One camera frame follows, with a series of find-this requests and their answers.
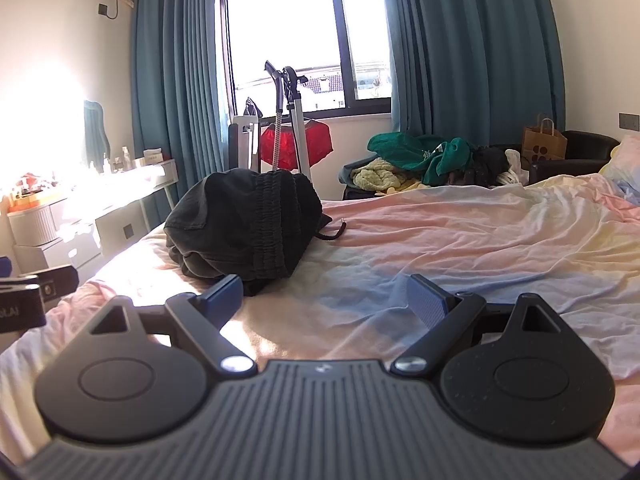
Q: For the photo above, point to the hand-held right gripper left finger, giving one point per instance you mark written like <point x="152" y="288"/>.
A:
<point x="222" y="300"/>

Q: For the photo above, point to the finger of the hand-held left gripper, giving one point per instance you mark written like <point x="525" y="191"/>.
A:
<point x="57" y="284"/>

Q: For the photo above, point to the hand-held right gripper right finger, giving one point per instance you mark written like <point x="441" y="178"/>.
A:
<point x="425" y="305"/>

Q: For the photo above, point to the black pants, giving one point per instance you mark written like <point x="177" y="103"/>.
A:
<point x="235" y="225"/>

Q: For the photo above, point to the pile of clothes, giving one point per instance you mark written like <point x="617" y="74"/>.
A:
<point x="585" y="155"/>

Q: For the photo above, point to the white drawer unit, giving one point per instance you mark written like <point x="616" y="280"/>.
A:
<point x="60" y="255"/>

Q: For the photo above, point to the white ribbed container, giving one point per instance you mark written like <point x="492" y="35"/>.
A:
<point x="37" y="225"/>

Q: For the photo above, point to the pastel bed sheet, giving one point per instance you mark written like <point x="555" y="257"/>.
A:
<point x="475" y="240"/>

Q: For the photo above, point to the orange storage box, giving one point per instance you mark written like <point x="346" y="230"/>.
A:
<point x="25" y="200"/>

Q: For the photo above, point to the white vanity desk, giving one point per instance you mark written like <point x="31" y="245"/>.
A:
<point x="145" y="180"/>

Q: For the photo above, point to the row of cosmetic bottles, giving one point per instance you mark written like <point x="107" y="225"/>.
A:
<point x="119" y="160"/>

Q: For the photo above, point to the yellow knit clothing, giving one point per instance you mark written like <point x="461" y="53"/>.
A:
<point x="375" y="175"/>

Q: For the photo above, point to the green clothing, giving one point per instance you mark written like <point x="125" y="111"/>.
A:
<point x="415" y="152"/>

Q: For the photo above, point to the black clothing pile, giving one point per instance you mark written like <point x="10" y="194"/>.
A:
<point x="487" y="165"/>

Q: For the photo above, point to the wavy framed mirror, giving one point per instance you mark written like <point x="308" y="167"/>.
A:
<point x="95" y="130"/>

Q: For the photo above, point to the white tissue box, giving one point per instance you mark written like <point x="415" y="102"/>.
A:
<point x="153" y="156"/>

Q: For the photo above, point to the white cloth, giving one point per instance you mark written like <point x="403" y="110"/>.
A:
<point x="515" y="167"/>

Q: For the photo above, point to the red garment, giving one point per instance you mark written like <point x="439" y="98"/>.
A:
<point x="320" y="142"/>

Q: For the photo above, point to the garment steamer stand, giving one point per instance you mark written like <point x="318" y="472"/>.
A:
<point x="301" y="125"/>

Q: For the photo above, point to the black iron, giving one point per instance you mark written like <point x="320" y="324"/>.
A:
<point x="251" y="107"/>

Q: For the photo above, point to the brown paper bag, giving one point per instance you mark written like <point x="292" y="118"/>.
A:
<point x="544" y="144"/>

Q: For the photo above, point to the teal curtain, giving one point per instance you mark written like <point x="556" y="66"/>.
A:
<point x="475" y="50"/>
<point x="175" y="85"/>

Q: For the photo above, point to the pastel pillow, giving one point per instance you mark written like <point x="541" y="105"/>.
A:
<point x="625" y="165"/>

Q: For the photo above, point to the black framed window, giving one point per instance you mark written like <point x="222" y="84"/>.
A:
<point x="285" y="25"/>

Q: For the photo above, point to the dark wall socket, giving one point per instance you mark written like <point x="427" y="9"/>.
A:
<point x="128" y="231"/>

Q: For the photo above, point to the grey wall switch panel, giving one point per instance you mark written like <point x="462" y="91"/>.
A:
<point x="630" y="122"/>

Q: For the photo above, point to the black wall plug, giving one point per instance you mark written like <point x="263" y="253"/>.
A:
<point x="103" y="10"/>

